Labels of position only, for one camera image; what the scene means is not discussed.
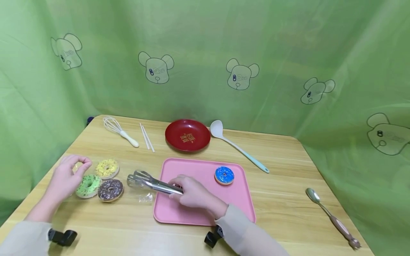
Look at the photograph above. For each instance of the person's right forearm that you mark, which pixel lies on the person's right forearm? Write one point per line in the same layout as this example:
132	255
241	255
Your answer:
250	234

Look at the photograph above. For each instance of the yellow frosted donut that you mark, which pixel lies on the yellow frosted donut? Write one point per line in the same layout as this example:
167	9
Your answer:
107	168

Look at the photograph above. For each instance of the person's left index finger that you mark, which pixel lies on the person's left index finger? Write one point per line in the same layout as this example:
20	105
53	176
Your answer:
81	160

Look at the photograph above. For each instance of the metal tongs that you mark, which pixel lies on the metal tongs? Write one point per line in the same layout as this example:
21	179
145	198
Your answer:
150	182

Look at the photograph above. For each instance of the person's right thumb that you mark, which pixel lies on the person's right thumb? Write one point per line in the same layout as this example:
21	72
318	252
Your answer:
184	200

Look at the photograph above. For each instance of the pink tray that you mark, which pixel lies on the pink tray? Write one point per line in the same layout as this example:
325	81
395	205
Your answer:
237	201

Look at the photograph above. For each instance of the white chopstick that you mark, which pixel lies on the white chopstick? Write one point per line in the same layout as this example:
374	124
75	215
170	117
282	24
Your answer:
149	139
144	136

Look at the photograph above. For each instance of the person's right index finger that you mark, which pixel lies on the person's right index finger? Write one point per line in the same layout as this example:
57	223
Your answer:
177	180

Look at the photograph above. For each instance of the person's right hand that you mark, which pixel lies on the person's right hand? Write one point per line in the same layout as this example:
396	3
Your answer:
196	196

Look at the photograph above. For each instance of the person's left fingers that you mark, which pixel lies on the person's left fingers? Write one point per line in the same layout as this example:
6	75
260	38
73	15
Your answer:
65	160

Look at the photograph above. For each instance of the person's left thumb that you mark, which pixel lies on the person's left thumb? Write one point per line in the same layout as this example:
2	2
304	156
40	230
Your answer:
77	173

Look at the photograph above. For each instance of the black wrist band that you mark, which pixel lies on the black wrist band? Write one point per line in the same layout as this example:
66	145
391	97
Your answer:
62	237
213	237

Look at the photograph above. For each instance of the green frosted donut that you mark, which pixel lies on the green frosted donut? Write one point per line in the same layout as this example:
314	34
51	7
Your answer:
88	186

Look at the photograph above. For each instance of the person's left hand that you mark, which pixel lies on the person's left hand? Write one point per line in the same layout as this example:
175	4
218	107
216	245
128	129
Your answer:
63	182

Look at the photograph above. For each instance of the dark blue object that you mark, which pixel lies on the dark blue object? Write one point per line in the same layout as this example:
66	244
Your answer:
90	121

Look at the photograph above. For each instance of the person's left forearm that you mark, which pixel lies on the person's left forearm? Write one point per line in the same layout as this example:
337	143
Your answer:
27	233

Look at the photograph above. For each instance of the red plate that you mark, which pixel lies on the red plate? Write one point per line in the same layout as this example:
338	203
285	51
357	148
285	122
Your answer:
187	135

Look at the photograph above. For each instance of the blue frosted donut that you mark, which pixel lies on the blue frosted donut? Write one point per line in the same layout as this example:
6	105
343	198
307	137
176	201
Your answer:
224	175

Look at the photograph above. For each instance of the chocolate frosted donut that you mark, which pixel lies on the chocolate frosted donut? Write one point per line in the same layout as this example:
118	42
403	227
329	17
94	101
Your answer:
110	190

